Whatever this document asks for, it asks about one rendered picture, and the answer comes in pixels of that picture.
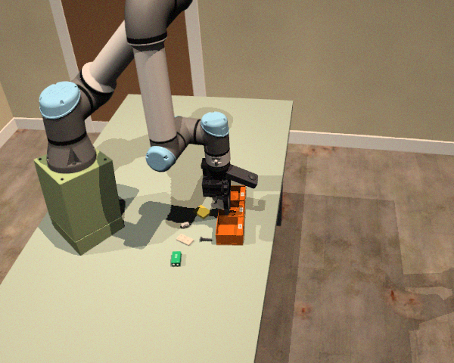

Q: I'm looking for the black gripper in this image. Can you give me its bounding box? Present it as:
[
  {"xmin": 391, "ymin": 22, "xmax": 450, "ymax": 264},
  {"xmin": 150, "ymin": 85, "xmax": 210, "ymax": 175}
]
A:
[{"xmin": 201, "ymin": 158, "xmax": 231, "ymax": 216}]

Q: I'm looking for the orange rack of bins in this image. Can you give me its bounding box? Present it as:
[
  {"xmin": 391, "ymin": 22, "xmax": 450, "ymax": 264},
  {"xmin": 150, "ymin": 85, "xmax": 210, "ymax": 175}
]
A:
[{"xmin": 216, "ymin": 185, "xmax": 246, "ymax": 245}]

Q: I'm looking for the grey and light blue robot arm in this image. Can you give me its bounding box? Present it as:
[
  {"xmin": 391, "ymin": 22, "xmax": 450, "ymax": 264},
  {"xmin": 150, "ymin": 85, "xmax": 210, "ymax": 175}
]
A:
[{"xmin": 39, "ymin": 0, "xmax": 231, "ymax": 174}]

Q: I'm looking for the cream domino tile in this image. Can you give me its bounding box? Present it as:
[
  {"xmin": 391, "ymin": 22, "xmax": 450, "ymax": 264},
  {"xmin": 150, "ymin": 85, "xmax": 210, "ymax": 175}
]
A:
[{"xmin": 176, "ymin": 234, "xmax": 194, "ymax": 246}]

